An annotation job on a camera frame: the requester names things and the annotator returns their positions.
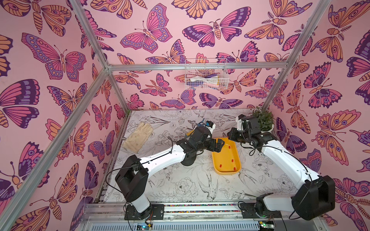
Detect black round screw base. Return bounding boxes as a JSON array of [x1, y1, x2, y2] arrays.
[[181, 156, 197, 167]]

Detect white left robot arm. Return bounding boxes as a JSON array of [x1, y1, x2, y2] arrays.
[[115, 121, 225, 215]]

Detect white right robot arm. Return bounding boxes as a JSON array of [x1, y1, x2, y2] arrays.
[[227, 114, 335, 220]]

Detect potted green plant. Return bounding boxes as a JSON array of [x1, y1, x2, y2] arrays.
[[252, 107, 274, 131]]

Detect yellow plastic tray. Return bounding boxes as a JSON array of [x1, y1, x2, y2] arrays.
[[212, 138, 241, 175]]

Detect cream fabric glove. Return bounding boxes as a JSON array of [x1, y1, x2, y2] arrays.
[[122, 122, 153, 153]]

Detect white wire basket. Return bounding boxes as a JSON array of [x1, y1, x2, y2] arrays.
[[184, 63, 229, 90]]

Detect aluminium cage frame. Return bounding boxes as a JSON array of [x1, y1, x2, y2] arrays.
[[0, 0, 333, 231]]

